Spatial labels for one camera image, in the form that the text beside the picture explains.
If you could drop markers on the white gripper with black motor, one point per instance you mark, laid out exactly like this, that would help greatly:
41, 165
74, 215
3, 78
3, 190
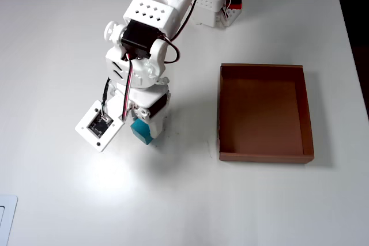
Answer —
152, 105

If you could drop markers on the blue cube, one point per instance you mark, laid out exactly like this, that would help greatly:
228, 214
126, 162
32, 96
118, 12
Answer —
141, 132

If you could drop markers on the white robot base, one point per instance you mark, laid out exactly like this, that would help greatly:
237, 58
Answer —
207, 9

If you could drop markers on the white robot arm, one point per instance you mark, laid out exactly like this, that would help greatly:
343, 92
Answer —
152, 12

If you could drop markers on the brown cardboard box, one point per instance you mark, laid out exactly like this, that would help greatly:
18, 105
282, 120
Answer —
259, 113

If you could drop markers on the white flat device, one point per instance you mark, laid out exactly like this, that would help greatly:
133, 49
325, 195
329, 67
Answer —
11, 214

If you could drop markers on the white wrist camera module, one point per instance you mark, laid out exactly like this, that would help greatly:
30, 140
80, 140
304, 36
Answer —
99, 126

